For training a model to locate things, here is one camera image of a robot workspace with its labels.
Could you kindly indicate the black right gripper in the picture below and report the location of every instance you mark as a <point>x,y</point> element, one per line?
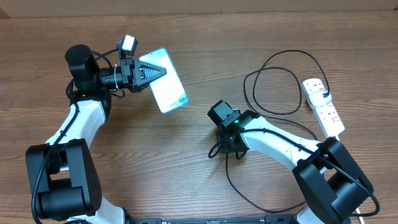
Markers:
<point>226,149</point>

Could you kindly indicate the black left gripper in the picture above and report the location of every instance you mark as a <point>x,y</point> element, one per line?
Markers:
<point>133,76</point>

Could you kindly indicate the blue Samsung Galaxy smartphone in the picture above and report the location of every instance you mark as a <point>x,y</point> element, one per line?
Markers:
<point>168,90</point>

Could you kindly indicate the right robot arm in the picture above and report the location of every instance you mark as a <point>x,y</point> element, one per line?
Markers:
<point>331,182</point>

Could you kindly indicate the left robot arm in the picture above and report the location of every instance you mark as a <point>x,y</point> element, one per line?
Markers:
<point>64,183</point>

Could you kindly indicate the white charger plug adapter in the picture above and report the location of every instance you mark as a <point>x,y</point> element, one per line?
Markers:
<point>319,98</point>

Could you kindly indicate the white power strip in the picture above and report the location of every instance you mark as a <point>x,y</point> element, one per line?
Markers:
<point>327,116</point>

